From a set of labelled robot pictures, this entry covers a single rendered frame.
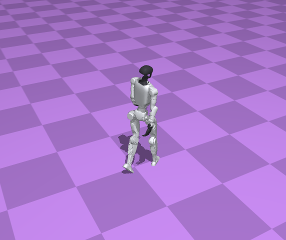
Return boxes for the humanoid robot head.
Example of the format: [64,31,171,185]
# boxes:
[138,65,153,86]

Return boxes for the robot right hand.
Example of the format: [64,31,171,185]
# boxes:
[142,123,153,137]

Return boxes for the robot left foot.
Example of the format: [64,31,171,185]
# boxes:
[122,163,134,173]

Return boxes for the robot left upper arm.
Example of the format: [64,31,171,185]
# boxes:
[130,77,139,99]

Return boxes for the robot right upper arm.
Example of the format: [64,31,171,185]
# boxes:
[149,86,158,111]

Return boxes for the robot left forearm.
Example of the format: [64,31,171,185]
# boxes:
[130,94,137,105]

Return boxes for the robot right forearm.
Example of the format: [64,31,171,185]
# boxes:
[147,106,158,127]

